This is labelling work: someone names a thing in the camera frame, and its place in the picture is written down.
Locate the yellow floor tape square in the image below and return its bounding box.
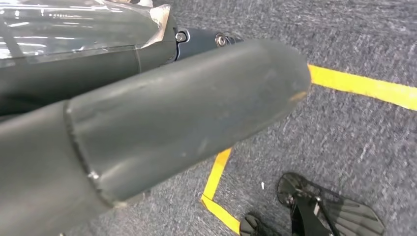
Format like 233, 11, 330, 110
200, 64, 417, 236

